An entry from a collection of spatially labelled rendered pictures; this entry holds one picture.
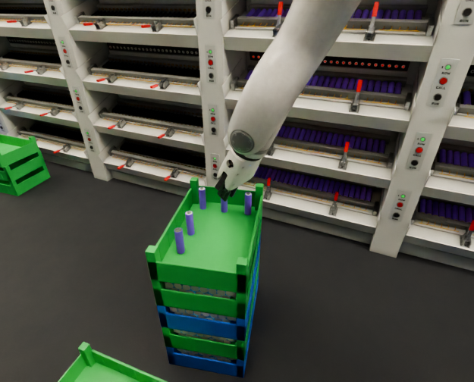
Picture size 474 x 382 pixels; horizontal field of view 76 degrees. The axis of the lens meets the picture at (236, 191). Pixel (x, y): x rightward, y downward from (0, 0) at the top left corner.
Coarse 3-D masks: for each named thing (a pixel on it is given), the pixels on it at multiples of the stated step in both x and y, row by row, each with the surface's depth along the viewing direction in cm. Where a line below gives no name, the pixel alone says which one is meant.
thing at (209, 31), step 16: (224, 0) 95; (208, 32) 100; (224, 64) 104; (224, 80) 107; (208, 96) 112; (208, 112) 115; (224, 112) 113; (208, 128) 119; (224, 128) 116; (208, 144) 122; (208, 160) 126; (208, 176) 131
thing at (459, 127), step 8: (464, 80) 92; (472, 80) 92; (456, 104) 86; (456, 112) 87; (456, 120) 86; (464, 120) 86; (472, 120) 85; (448, 128) 86; (456, 128) 85; (464, 128) 84; (472, 128) 83; (448, 136) 88; (456, 136) 87; (464, 136) 86; (472, 136) 85
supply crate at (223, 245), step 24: (192, 192) 84; (216, 192) 84; (240, 192) 83; (216, 216) 81; (240, 216) 81; (168, 240) 70; (192, 240) 73; (216, 240) 73; (240, 240) 73; (168, 264) 59; (192, 264) 66; (216, 264) 66; (240, 264) 56; (216, 288) 60; (240, 288) 59
